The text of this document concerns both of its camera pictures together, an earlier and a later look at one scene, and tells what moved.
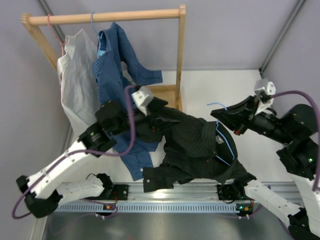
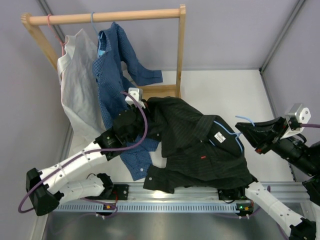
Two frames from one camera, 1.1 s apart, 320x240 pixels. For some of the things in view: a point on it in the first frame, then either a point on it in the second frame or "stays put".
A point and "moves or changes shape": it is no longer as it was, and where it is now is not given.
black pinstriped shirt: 193,149 moves or changes shape
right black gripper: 236,121 -> 258,135
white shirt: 76,66 stays put
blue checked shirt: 115,78 stays put
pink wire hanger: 62,43 stays put
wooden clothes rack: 172,92 stays put
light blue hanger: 232,155 -> 236,134
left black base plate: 121,191 stays put
